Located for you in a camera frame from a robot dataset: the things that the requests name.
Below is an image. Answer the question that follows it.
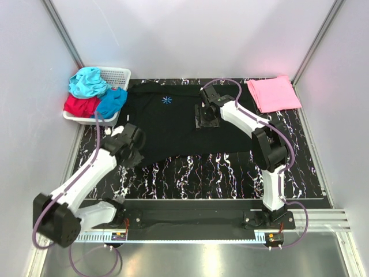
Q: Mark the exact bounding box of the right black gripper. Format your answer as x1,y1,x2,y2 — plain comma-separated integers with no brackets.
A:
194,104,220,130

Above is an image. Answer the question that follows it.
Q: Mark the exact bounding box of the black t shirt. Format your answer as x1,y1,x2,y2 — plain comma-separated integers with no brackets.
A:
117,82,252,166

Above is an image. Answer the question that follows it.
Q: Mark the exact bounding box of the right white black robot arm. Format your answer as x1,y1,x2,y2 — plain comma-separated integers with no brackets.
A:
195,85,292,229

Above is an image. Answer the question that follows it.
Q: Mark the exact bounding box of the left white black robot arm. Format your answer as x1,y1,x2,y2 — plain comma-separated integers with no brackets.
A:
32,123,146,248

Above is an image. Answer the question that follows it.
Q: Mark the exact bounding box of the red t shirt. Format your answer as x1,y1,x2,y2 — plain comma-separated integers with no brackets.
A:
63,94,100,118

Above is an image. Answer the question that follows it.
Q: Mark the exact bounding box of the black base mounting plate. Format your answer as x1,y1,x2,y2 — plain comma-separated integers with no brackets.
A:
91,199,295,241

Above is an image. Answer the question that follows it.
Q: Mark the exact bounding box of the folded pink t shirt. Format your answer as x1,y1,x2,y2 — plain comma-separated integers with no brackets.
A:
246,76,302,113

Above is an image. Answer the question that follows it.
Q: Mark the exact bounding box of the left orange connector box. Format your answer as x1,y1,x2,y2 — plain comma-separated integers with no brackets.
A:
111,232,127,241

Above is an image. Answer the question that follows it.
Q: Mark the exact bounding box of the orange connector box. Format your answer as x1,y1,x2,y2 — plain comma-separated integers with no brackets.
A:
111,232,127,241
266,233,284,247

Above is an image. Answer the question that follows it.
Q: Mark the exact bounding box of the light blue t shirt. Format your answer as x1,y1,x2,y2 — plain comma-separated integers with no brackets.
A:
68,67,111,99

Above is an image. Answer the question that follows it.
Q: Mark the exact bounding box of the right orange connector box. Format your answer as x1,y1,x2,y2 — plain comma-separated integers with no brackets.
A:
266,233,284,247

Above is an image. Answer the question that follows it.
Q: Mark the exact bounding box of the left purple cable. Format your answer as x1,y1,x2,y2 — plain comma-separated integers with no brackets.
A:
32,111,125,276

